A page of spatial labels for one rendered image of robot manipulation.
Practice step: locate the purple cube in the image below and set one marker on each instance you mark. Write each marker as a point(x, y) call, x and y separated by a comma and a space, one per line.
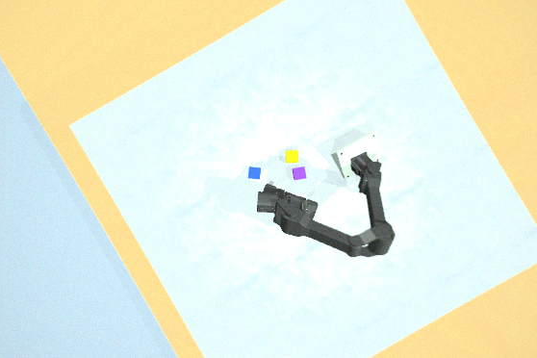
point(299, 173)

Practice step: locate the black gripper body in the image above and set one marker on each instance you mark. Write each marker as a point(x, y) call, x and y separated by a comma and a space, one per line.
point(311, 205)

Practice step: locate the blue block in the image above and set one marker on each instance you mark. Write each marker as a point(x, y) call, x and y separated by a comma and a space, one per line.
point(254, 173)

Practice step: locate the yellow block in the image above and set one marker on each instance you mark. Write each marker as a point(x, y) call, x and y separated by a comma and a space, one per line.
point(292, 156)

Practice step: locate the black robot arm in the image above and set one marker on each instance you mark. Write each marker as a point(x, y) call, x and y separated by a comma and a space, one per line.
point(289, 214)

